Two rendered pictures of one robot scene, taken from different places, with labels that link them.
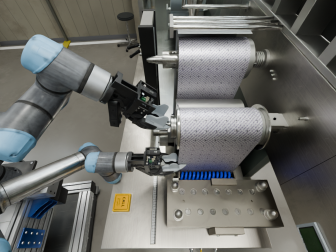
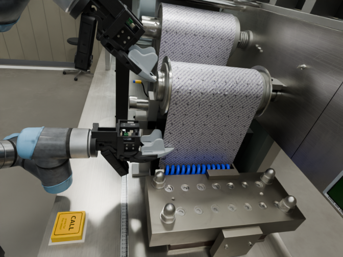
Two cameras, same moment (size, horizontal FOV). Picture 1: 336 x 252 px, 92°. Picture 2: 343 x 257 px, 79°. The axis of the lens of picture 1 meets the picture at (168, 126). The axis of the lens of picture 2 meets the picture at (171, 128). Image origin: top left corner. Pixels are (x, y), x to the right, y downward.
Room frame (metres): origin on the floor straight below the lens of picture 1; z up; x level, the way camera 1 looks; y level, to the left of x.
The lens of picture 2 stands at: (-0.17, 0.07, 1.47)
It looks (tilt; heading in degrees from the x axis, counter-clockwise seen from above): 35 degrees down; 344
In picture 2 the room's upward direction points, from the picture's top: 11 degrees clockwise
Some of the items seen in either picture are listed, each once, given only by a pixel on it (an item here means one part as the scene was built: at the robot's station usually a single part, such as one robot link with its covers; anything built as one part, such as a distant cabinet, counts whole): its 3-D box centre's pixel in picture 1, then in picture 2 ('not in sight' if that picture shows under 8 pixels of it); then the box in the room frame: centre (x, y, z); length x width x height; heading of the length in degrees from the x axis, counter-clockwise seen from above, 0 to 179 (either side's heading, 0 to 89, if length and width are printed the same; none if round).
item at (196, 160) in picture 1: (209, 161); (203, 143); (0.25, -0.15, 1.11); 0.23 x 0.01 x 0.18; 90
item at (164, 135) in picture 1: (166, 147); (142, 137); (0.34, 0.01, 1.05); 0.06 x 0.05 x 0.31; 90
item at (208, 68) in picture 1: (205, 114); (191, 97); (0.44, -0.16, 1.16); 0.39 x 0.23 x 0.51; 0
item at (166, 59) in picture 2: (177, 127); (164, 86); (0.31, -0.03, 1.25); 0.15 x 0.01 x 0.15; 0
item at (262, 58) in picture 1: (254, 59); (238, 40); (0.56, -0.33, 1.33); 0.07 x 0.07 x 0.07; 0
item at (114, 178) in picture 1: (108, 169); (51, 169); (0.26, 0.25, 1.01); 0.11 x 0.08 x 0.11; 51
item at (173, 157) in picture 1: (174, 157); (156, 138); (0.27, -0.02, 1.11); 0.09 x 0.03 x 0.06; 91
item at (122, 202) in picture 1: (122, 202); (69, 225); (0.15, 0.20, 0.91); 0.07 x 0.07 x 0.02; 0
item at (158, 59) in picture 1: (154, 59); not in sight; (0.56, 0.05, 1.33); 0.06 x 0.03 x 0.03; 90
